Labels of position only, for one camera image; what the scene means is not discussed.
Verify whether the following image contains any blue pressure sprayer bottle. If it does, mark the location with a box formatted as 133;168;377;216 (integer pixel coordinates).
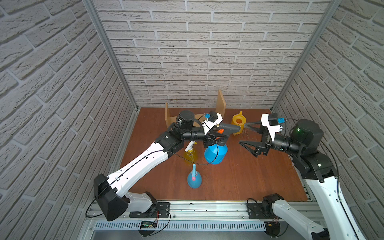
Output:
205;124;241;165

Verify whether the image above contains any yellow watering can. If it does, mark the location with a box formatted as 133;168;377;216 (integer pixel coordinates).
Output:
231;111;247;128

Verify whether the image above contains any yellow spray bottle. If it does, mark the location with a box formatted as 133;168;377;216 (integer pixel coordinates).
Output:
184;141;198;164

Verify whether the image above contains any small blue spray bottle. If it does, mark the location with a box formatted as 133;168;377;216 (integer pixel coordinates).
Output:
187;164;202;189

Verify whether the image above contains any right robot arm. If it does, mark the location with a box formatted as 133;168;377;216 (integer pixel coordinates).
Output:
239;114;365;240

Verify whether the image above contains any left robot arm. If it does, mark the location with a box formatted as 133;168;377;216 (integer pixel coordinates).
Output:
94;111;237;221

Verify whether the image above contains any wooden shelf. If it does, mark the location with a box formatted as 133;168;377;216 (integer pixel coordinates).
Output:
165;90;227;127

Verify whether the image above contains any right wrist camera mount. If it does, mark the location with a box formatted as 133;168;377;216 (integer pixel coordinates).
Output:
261;113;286;142

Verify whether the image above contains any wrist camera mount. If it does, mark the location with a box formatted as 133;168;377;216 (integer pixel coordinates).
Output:
202;111;223;135
261;113;286;142

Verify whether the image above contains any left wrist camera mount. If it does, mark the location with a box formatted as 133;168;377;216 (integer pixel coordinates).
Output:
202;111;223;135

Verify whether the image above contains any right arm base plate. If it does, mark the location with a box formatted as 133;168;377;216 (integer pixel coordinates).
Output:
246;202;271;219

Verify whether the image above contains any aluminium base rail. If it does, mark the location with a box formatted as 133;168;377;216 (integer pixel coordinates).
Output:
79;200;274;239

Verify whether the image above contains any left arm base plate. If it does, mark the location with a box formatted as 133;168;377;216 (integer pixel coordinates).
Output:
129;202;171;219

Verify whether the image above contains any right aluminium corner post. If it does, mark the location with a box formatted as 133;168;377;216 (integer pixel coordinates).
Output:
271;0;342;112

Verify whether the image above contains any aluminium corner post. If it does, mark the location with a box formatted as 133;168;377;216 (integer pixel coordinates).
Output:
271;0;342;112
83;0;140;112

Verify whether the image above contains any left floor aluminium rail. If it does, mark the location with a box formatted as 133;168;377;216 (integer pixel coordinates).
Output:
65;108;141;240

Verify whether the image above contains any left aluminium corner post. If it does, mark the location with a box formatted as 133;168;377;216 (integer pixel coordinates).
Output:
83;0;140;112

